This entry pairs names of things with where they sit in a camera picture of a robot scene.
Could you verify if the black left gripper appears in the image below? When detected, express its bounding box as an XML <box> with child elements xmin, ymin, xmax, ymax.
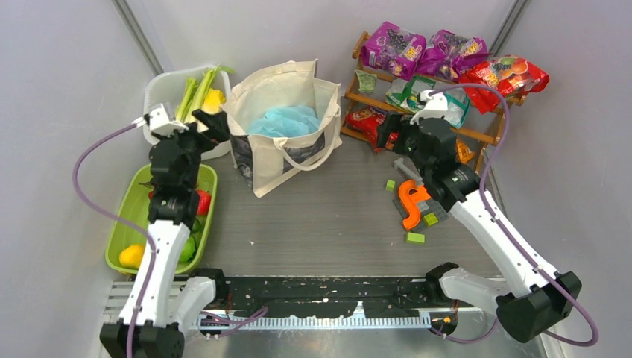
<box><xmin>153</xmin><ymin>110</ymin><xmax>229</xmax><ymax>188</ymax></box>

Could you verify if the small green packet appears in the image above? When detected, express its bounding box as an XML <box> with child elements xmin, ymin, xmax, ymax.
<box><xmin>355</xmin><ymin>69</ymin><xmax>378</xmax><ymax>93</ymax></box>

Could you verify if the red fruit candy bag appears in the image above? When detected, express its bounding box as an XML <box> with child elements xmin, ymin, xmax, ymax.
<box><xmin>457</xmin><ymin>55</ymin><xmax>550</xmax><ymax>98</ymax></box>

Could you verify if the purple snack bag left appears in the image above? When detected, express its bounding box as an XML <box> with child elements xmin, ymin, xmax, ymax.
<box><xmin>360</xmin><ymin>22</ymin><xmax>427</xmax><ymax>80</ymax></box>

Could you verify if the green celery bunch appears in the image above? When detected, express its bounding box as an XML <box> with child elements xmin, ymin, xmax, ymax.
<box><xmin>183</xmin><ymin>65</ymin><xmax>234</xmax><ymax>123</ymax></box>

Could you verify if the purple snack bag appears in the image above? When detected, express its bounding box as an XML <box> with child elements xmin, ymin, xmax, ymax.
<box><xmin>417</xmin><ymin>29</ymin><xmax>490</xmax><ymax>81</ymax></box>
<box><xmin>360</xmin><ymin>22</ymin><xmax>427</xmax><ymax>80</ymax></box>

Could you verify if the purple snack bag right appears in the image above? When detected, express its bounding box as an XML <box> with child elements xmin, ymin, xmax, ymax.
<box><xmin>417</xmin><ymin>29</ymin><xmax>490</xmax><ymax>81</ymax></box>

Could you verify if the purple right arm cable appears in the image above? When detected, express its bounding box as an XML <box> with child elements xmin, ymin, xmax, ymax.
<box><xmin>428</xmin><ymin>83</ymin><xmax>600</xmax><ymax>348</ymax></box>

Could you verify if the red fruit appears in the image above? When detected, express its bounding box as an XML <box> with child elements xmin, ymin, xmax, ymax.
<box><xmin>196</xmin><ymin>189</ymin><xmax>212</xmax><ymax>216</ymax></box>

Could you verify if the canvas tote bag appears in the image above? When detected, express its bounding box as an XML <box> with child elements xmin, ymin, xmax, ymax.
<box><xmin>222</xmin><ymin>60</ymin><xmax>342</xmax><ymax>198</ymax></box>

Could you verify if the green plastic tray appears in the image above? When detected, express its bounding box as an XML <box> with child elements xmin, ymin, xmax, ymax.
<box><xmin>104</xmin><ymin>163</ymin><xmax>218</xmax><ymax>275</ymax></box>

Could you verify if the green custard apple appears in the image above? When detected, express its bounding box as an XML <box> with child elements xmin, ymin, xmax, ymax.
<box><xmin>178</xmin><ymin>236</ymin><xmax>197</xmax><ymax>263</ymax></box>

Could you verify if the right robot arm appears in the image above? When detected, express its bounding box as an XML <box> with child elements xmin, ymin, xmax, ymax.
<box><xmin>376</xmin><ymin>113</ymin><xmax>582</xmax><ymax>343</ymax></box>

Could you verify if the small green cube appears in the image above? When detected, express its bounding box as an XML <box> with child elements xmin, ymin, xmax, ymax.
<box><xmin>385</xmin><ymin>180</ymin><xmax>396</xmax><ymax>192</ymax></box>

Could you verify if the yellow napa cabbage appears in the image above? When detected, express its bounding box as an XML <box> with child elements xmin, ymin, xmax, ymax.
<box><xmin>200</xmin><ymin>88</ymin><xmax>226</xmax><ymax>115</ymax></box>

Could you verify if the wooden rack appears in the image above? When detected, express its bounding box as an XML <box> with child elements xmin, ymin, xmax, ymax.
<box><xmin>338</xmin><ymin>31</ymin><xmax>528</xmax><ymax>180</ymax></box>

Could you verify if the orange toy piece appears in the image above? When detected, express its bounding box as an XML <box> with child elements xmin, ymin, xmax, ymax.
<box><xmin>398</xmin><ymin>180</ymin><xmax>431</xmax><ymax>231</ymax></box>

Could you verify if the green toy block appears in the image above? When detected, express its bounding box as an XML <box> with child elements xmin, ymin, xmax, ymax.
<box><xmin>405</xmin><ymin>232</ymin><xmax>426</xmax><ymax>245</ymax></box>

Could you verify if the white plastic basket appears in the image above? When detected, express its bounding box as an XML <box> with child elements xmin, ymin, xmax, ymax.
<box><xmin>142</xmin><ymin>63</ymin><xmax>232</xmax><ymax>160</ymax></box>

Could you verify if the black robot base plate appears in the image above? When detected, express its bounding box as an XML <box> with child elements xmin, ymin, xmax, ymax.
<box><xmin>206</xmin><ymin>277</ymin><xmax>458</xmax><ymax>318</ymax></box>

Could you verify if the blue plastic grocery bag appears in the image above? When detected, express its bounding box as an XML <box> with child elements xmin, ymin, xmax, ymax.
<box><xmin>246</xmin><ymin>106</ymin><xmax>321</xmax><ymax>138</ymax></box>

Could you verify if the green orange mango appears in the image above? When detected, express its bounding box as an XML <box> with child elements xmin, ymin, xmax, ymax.
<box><xmin>191</xmin><ymin>218</ymin><xmax>204</xmax><ymax>234</ymax></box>

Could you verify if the green white snack bag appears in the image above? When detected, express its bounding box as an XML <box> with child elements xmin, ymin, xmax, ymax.
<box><xmin>385</xmin><ymin>75</ymin><xmax>436</xmax><ymax>114</ymax></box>

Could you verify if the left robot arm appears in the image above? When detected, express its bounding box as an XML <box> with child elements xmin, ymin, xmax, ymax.
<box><xmin>100</xmin><ymin>109</ymin><xmax>230</xmax><ymax>357</ymax></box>

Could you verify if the teal snack bag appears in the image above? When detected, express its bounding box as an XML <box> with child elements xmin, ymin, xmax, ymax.
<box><xmin>443</xmin><ymin>88</ymin><xmax>470</xmax><ymax>129</ymax></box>

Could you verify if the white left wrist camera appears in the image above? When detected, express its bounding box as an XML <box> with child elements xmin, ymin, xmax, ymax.
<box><xmin>131</xmin><ymin>104</ymin><xmax>189</xmax><ymax>145</ymax></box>

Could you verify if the orange potato chip bag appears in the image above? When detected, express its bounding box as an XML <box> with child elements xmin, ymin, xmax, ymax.
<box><xmin>455</xmin><ymin>138</ymin><xmax>475</xmax><ymax>164</ymax></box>

